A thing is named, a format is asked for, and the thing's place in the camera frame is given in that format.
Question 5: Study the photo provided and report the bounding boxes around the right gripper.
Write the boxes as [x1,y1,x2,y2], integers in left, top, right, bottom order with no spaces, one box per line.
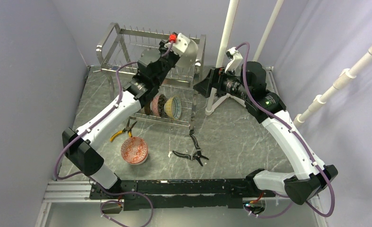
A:
[193,65,251,101]

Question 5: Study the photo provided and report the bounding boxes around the yellow teal patterned bowl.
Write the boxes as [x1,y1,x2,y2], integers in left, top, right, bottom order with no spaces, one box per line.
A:
[164,96,182,120]

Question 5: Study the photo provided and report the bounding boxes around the brown floral bowl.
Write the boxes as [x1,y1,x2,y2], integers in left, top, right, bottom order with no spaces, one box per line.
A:
[150,93,167,118]

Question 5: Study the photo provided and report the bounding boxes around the steel dish rack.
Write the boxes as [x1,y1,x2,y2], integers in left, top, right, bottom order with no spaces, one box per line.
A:
[95,22,207,129]

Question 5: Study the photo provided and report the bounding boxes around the beige dark rimmed bowl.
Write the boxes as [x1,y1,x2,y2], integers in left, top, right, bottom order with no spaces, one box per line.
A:
[144,102,152,115]

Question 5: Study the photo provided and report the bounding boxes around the red patterned bowl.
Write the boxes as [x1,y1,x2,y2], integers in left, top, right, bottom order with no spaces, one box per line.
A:
[121,137,148,165]

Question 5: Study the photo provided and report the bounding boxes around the white bowl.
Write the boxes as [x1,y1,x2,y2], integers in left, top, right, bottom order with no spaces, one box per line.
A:
[176,40,198,68]

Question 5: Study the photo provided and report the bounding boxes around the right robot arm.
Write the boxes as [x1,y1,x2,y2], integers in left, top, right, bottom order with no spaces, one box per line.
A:
[193,61,338,205]

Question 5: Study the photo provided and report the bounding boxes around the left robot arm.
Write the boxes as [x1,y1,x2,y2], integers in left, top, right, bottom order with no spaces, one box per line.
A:
[58,45,186,199]

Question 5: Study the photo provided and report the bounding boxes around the black pliers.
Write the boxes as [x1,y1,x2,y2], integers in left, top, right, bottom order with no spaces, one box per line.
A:
[172,130,210,167]

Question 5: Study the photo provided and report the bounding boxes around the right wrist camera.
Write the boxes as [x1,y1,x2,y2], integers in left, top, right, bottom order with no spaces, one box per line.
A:
[225,47,243,73]

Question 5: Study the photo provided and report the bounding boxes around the yellow handled pliers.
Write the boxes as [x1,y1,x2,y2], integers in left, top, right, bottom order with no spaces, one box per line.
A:
[109,119,137,142]

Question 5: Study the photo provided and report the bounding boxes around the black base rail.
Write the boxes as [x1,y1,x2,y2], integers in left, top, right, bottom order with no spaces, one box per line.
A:
[89,178,276,211]

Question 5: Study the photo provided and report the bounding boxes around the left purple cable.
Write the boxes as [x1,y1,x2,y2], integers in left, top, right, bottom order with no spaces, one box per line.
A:
[54,42,155,227]

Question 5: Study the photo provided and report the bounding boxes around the aluminium rail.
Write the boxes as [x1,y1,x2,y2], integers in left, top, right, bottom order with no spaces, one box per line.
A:
[44,179,286,202]

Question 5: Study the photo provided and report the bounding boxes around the white pipe frame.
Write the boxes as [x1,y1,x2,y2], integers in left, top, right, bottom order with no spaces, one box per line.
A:
[205,0,372,128]

